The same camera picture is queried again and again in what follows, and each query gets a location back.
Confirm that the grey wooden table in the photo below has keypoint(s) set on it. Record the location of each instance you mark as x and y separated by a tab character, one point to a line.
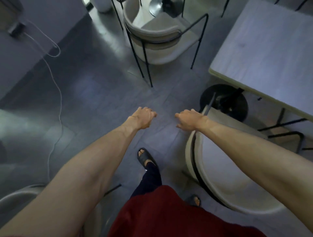
269	48

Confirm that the person's right hand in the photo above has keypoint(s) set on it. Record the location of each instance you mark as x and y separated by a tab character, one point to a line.
193	120

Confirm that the person's left hand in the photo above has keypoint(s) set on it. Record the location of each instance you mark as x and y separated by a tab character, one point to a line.
141	118

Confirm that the black round table base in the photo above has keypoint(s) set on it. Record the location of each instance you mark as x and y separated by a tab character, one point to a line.
171	7

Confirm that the dark trousers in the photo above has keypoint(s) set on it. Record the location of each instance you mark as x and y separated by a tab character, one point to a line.
149	180

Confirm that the black power adapter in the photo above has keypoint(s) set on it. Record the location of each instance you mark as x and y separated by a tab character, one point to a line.
17	30

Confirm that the beige chair with black frame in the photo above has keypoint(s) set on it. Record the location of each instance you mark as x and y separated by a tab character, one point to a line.
220	166
14	197
159	55

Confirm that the left black sandal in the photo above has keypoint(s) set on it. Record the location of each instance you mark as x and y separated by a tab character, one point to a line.
144	157

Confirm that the dark red shirt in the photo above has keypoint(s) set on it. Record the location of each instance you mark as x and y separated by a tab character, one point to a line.
171	214

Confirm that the right black sandal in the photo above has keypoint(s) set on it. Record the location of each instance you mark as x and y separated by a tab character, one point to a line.
194	201

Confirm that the person's left forearm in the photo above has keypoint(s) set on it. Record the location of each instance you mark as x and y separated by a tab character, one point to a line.
97	158

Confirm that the black sandal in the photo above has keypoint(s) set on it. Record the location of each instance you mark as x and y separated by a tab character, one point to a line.
194	201
144	157

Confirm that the person's right forearm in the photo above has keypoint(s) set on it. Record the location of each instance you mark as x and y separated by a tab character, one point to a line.
244	151

